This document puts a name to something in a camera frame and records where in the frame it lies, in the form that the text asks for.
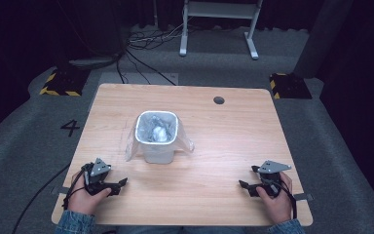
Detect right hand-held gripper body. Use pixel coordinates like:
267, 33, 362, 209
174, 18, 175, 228
250, 159, 292, 199

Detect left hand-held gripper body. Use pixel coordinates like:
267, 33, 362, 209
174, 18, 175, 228
81, 158, 113, 197

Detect person's left hand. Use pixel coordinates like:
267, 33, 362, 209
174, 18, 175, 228
66, 171, 112, 215

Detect person's right hand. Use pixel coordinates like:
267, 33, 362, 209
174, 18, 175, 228
255, 171, 294, 225

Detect white plastic trash bin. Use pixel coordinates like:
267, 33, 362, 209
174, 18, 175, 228
133, 110, 180, 165

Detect crumpled white paper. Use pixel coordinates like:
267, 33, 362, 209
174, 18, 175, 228
150, 125, 170, 143

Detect person's legs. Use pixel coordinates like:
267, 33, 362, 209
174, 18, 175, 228
116, 225, 270, 234

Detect black yellow-striped stand base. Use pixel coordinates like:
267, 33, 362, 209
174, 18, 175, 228
269, 72, 314, 100
39, 65, 91, 98

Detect grey pillar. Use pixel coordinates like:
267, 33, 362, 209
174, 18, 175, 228
293, 0, 355, 80

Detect white metal stand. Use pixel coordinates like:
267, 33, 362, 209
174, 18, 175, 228
178, 0, 264, 61

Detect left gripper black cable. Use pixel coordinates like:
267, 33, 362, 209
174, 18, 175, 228
11, 162, 90, 234

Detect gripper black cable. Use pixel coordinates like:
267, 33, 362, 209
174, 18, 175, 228
272, 179, 299, 220
11, 162, 90, 234

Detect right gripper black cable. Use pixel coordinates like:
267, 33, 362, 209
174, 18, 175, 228
272, 179, 299, 220

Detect grey metal table bracket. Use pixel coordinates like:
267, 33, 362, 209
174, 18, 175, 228
293, 192, 315, 202
51, 186, 70, 196

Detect long black floor cable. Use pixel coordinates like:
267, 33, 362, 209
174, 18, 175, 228
125, 48, 178, 87

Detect bundle of floor cables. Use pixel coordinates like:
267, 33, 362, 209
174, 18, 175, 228
126, 19, 193, 53

